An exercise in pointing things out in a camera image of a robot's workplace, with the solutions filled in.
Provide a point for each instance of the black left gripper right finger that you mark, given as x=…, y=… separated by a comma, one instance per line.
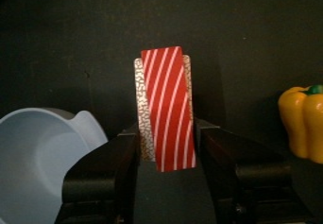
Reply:
x=248, y=174

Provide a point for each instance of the yellow toy bell pepper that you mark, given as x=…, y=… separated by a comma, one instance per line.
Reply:
x=303, y=124

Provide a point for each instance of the light blue plastic bowl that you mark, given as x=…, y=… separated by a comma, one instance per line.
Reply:
x=37, y=158

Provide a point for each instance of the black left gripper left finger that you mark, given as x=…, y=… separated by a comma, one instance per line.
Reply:
x=100, y=171

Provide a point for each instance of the red white striped packet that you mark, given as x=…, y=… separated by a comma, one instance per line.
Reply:
x=168, y=108

